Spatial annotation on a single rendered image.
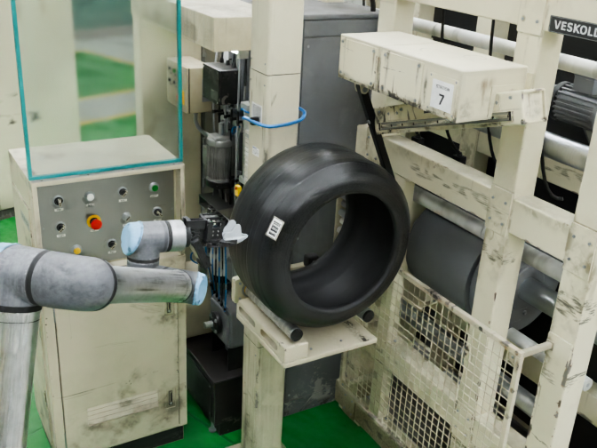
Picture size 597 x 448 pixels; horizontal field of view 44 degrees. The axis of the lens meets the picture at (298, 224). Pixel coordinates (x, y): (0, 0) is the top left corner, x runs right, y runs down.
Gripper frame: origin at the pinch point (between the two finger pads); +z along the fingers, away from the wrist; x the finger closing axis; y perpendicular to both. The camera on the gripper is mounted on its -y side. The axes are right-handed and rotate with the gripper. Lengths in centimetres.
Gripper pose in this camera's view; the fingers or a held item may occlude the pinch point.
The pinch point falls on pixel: (242, 237)
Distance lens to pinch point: 226.4
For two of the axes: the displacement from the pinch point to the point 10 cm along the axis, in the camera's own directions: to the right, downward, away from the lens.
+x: -5.0, -3.7, 7.9
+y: 1.5, -9.3, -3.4
